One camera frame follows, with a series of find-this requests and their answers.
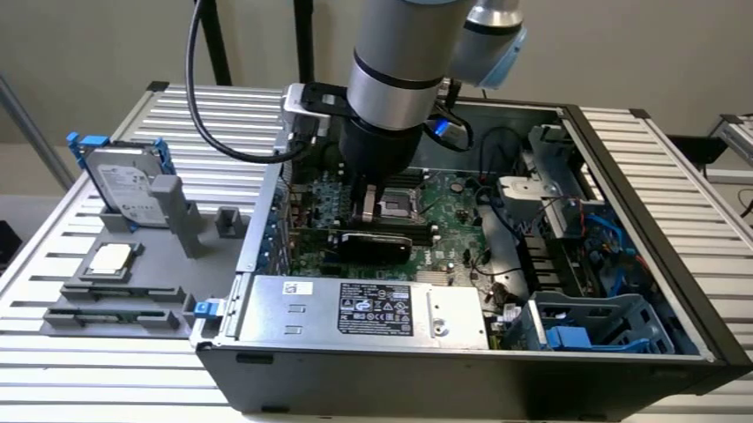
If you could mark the blue drive cage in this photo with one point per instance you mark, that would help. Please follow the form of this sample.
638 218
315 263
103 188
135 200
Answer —
594 321

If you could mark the blue USB plug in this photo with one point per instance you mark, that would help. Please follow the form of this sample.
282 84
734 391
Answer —
443 130

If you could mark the silver power supply unit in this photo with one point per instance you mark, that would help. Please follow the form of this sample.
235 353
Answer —
352 313

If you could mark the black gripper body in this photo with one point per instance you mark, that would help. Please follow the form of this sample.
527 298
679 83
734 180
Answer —
379 147

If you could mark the metal drive cage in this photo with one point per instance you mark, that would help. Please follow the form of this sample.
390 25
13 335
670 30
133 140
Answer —
558 176

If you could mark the silver CPU chip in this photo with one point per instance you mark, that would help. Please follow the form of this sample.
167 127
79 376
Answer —
111 257

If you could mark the black RAM slots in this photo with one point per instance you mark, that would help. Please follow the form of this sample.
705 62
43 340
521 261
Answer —
420 233

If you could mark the CPU socket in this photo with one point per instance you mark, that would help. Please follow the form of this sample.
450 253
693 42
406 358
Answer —
399 202

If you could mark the grey parts rack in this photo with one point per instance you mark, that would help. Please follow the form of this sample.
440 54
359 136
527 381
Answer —
193 273

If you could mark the black stand pole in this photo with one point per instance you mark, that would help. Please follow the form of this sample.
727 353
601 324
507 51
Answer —
304 42
216 42

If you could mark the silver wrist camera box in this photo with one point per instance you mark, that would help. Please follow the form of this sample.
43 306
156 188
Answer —
306 103

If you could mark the black graphics card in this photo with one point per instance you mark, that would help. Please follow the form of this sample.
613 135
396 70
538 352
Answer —
370 247

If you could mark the green RAM stick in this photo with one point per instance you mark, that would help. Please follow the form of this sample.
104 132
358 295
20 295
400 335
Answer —
117 291
105 316

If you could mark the hard disk with blue bracket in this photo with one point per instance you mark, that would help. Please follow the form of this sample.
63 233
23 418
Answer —
125 185

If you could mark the black open PC case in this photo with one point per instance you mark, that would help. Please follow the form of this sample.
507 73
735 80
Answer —
470 379

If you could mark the green motherboard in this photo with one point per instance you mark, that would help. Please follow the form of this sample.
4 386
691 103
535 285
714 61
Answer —
447 238

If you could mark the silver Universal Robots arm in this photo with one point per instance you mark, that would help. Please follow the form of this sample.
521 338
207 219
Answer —
399 53

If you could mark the grey metal frame post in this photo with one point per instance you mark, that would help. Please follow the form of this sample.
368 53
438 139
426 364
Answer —
29 128

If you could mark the blue case latch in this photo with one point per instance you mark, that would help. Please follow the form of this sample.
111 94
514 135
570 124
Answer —
207 308

